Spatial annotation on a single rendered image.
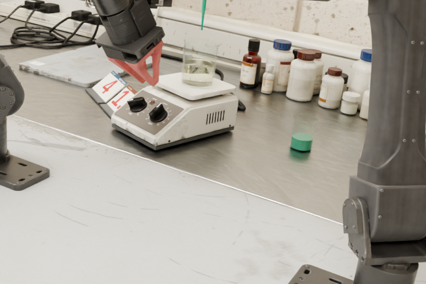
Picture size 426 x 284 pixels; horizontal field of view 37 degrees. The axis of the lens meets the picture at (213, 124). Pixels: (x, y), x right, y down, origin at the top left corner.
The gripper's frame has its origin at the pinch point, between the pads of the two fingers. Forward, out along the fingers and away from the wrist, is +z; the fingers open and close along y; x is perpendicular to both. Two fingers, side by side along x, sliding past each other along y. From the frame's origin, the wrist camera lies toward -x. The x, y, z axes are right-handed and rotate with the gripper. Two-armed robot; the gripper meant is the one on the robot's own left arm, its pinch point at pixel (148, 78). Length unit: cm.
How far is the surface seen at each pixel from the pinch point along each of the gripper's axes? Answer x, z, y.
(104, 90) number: -4.3, 12.8, 23.4
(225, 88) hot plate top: -11.8, 10.9, -4.0
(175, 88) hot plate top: -4.8, 6.3, 0.8
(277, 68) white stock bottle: -36.9, 28.7, 5.9
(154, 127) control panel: 3.9, 7.4, -1.3
